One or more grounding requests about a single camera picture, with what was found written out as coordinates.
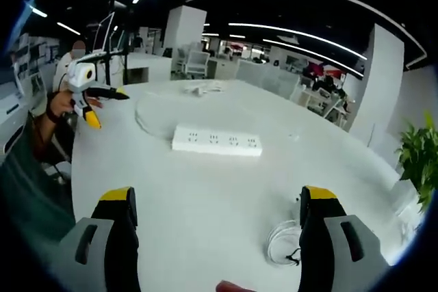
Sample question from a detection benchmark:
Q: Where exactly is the green potted plant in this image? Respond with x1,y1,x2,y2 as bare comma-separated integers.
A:
394,109,438,213

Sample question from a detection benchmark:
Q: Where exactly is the white power strip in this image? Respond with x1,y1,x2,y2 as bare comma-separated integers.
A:
170,123,263,157

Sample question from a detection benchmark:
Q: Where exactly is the bundle of white cables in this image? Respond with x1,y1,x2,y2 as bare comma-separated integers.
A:
182,81,226,96

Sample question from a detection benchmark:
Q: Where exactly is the person's left hand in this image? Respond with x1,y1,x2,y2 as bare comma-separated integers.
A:
49,90,76,119

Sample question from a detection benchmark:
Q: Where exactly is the black monitor stand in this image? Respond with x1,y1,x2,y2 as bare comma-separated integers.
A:
89,51,128,85

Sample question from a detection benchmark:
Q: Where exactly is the person's right hand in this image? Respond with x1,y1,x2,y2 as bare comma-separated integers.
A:
216,280,257,292

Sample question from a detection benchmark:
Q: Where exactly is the white desk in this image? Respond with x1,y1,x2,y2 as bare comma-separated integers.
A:
70,78,422,292

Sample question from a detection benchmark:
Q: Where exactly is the white power strip cable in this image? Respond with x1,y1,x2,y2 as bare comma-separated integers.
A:
133,89,206,140

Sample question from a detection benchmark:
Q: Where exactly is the computer monitor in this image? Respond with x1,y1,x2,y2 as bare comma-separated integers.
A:
92,11,116,54

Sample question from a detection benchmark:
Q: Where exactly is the person's green clothing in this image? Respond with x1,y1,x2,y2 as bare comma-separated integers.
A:
0,110,77,252

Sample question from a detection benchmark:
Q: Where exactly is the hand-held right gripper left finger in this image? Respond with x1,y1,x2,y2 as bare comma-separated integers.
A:
56,185,142,292

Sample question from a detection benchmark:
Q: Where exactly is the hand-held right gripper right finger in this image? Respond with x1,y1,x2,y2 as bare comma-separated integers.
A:
298,185,391,292

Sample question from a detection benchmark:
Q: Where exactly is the dark wristband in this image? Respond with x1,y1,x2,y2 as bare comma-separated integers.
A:
46,108,62,124

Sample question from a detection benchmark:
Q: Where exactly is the coiled white cable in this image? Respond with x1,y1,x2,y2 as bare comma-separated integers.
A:
264,219,304,269

